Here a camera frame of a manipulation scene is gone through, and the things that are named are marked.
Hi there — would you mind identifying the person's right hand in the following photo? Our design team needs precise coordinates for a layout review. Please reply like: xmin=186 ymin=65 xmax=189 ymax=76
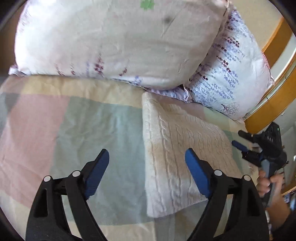
xmin=256 ymin=170 xmax=284 ymax=207

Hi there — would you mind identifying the beige cable-knit sweater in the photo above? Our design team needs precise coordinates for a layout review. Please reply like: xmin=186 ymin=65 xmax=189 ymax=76
xmin=142 ymin=92 xmax=242 ymax=218

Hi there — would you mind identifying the wooden headboard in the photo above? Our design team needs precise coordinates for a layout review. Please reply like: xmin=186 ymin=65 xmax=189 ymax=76
xmin=244 ymin=16 xmax=295 ymax=133

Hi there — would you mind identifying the purple floral pillow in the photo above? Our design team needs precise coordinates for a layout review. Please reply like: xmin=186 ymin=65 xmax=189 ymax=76
xmin=151 ymin=8 xmax=273 ymax=120

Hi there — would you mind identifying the pink floral pillow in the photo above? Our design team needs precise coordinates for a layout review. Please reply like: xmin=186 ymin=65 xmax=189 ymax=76
xmin=11 ymin=1 xmax=231 ymax=89

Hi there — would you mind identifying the patchwork floral bed sheet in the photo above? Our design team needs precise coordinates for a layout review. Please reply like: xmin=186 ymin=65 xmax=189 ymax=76
xmin=0 ymin=75 xmax=260 ymax=241

